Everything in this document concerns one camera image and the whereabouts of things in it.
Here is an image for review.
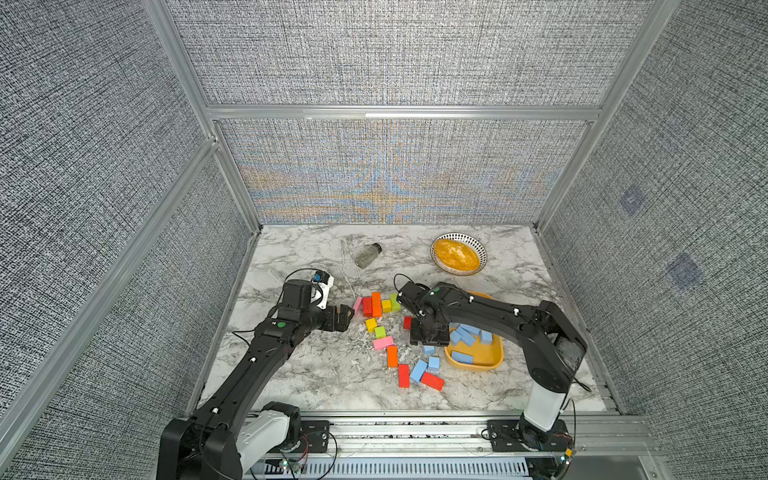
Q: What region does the blue long block bottom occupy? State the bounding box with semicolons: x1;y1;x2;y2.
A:
410;360;428;383

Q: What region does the blue long block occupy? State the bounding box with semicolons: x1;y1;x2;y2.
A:
410;360;428;383
461;324;481;336

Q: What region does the yellow plastic tray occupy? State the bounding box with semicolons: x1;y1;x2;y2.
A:
444;323;504;372

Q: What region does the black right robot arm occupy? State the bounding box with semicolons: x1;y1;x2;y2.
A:
397;280;587;451

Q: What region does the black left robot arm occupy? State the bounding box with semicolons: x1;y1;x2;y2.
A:
156;305;354;479

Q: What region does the green long block upper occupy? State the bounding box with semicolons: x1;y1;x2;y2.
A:
390;293;401;312

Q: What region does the red block upper left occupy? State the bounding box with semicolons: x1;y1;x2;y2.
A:
362;297;374;318

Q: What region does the red block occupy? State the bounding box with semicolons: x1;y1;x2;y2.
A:
362;297;374;318
420;372;445;391
397;364;410;389

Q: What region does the orange block lower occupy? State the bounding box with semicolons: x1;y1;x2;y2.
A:
386;345;399;368

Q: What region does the orange long block upper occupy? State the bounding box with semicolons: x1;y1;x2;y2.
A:
371;292;383;318

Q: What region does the red block bottom left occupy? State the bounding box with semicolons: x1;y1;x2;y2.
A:
397;364;410;389

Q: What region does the red block bottom right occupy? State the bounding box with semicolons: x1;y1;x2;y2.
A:
420;372;445;391

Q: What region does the pink long block lower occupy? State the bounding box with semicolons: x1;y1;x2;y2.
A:
373;336;395;351

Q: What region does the glass spice jar black lid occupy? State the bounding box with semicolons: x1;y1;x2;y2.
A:
354;242;383;269

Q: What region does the patterned bowl of yellow grains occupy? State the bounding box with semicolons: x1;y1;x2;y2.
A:
430;232;488;276

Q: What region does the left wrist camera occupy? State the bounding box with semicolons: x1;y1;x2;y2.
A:
279;267;335;310

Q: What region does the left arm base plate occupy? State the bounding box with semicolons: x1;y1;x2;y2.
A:
269;420;331;454

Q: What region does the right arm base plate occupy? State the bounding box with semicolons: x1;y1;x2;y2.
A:
481;419;574;453

